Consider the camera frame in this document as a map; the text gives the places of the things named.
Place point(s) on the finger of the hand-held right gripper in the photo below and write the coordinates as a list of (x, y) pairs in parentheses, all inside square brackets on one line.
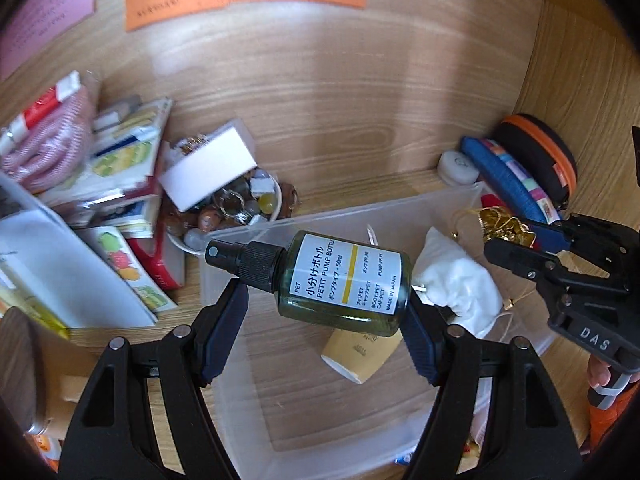
[(520, 259), (547, 236)]

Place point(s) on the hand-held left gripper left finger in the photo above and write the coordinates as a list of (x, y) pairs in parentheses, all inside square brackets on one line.
[(225, 332)]

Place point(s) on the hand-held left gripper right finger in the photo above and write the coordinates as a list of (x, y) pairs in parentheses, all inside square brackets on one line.
[(417, 347)]

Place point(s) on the green spray bottle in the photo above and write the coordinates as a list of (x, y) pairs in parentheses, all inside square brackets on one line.
[(340, 285)]

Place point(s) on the clear plastic bin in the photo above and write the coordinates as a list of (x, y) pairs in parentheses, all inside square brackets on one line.
[(300, 405)]

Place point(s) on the person's right forearm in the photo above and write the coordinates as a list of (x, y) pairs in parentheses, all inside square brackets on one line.
[(607, 425)]

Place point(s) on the person's right hand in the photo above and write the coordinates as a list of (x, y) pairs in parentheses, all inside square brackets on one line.
[(597, 377)]

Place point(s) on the beige tube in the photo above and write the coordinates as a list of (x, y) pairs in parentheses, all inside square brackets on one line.
[(360, 356)]

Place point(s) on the red velvet pouch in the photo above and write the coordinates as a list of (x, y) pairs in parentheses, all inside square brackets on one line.
[(492, 201)]

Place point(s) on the white cloth pouch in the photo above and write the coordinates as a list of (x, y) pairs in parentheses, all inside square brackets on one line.
[(460, 285)]

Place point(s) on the blue patchwork pencil case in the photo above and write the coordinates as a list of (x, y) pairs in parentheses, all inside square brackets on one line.
[(505, 180)]

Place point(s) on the black orange zip case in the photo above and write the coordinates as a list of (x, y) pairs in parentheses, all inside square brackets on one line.
[(537, 155)]

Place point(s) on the red book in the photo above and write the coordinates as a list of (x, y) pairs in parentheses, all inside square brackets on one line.
[(160, 265)]

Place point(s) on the white round case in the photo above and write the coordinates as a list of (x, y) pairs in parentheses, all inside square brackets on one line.
[(457, 167)]

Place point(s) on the pile of polished stones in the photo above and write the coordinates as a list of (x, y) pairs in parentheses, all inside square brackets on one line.
[(210, 220)]

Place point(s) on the fruit print card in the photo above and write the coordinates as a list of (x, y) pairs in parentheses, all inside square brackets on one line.
[(130, 270)]

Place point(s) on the white bowl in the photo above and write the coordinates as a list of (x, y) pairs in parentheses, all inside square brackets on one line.
[(272, 210)]

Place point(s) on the white cardboard box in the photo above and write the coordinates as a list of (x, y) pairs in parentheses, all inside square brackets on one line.
[(210, 165)]

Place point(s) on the white plastic pouch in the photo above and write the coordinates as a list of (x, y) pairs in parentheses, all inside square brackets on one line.
[(65, 260)]

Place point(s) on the fruit print flat packet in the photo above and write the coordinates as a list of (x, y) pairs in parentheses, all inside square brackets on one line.
[(125, 157)]

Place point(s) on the pink paper note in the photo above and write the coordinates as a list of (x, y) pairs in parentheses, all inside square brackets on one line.
[(45, 10)]

